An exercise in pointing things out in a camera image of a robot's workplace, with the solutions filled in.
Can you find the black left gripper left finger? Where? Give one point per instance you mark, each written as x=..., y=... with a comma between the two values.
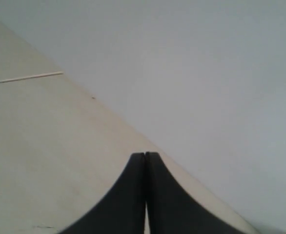
x=122, y=209

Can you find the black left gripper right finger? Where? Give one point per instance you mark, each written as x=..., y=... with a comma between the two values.
x=172, y=210

